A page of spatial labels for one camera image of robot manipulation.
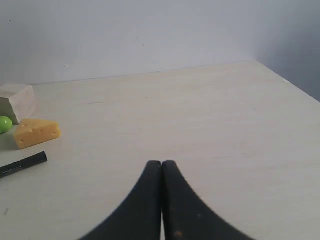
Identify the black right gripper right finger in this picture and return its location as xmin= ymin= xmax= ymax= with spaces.
xmin=162 ymin=160 xmax=251 ymax=240

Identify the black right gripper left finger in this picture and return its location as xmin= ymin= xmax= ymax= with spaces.
xmin=82 ymin=160 xmax=162 ymax=240

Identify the black and white marker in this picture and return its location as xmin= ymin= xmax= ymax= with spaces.
xmin=0 ymin=151 xmax=48 ymax=178

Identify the yellow cheese wedge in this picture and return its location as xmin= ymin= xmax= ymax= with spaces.
xmin=13 ymin=118 xmax=61 ymax=149

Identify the green dumbbell dog toy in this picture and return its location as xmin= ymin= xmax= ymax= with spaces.
xmin=0 ymin=116 xmax=13 ymax=134

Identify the light wooden block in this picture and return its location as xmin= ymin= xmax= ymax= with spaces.
xmin=0 ymin=84 xmax=37 ymax=125

